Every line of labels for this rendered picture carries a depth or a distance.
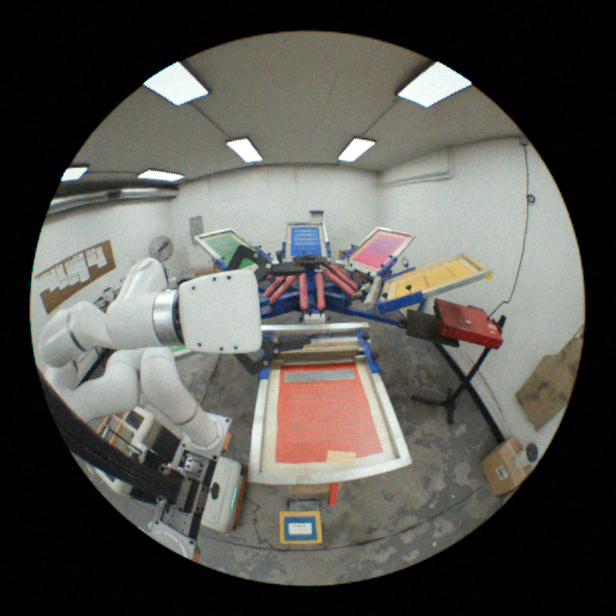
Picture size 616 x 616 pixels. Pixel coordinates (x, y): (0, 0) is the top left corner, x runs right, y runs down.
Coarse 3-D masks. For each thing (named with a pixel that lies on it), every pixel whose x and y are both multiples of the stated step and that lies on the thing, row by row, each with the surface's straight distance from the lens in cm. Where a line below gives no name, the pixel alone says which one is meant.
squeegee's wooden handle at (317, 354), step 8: (288, 352) 92; (296, 352) 92; (304, 352) 92; (312, 352) 92; (320, 352) 92; (328, 352) 93; (336, 352) 94; (344, 352) 95; (352, 352) 97; (288, 360) 96; (296, 360) 96; (304, 360) 96; (312, 360) 96; (320, 360) 96
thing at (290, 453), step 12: (288, 384) 92; (288, 396) 88; (288, 408) 84; (288, 420) 82; (288, 432) 79; (276, 444) 78; (288, 444) 77; (300, 444) 77; (312, 444) 77; (324, 444) 77; (276, 456) 76; (288, 456) 76; (300, 456) 76; (312, 456) 76; (324, 456) 76
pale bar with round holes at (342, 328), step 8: (264, 328) 113; (272, 328) 112; (280, 328) 111; (288, 328) 111; (296, 328) 111; (304, 328) 110; (312, 328) 110; (320, 328) 111; (328, 328) 111; (336, 328) 112; (344, 328) 113; (352, 328) 115; (360, 328) 116; (368, 328) 119
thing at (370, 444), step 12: (360, 384) 94; (360, 396) 90; (360, 408) 86; (372, 420) 85; (372, 432) 82; (336, 444) 78; (348, 444) 78; (360, 444) 79; (372, 444) 80; (360, 456) 78
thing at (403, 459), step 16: (368, 368) 99; (384, 400) 87; (256, 416) 80; (384, 416) 86; (256, 432) 77; (400, 432) 82; (256, 448) 75; (400, 448) 80; (256, 464) 73; (384, 464) 76; (400, 464) 78; (256, 480) 72; (272, 480) 71; (288, 480) 71; (304, 480) 70; (320, 480) 70; (336, 480) 71
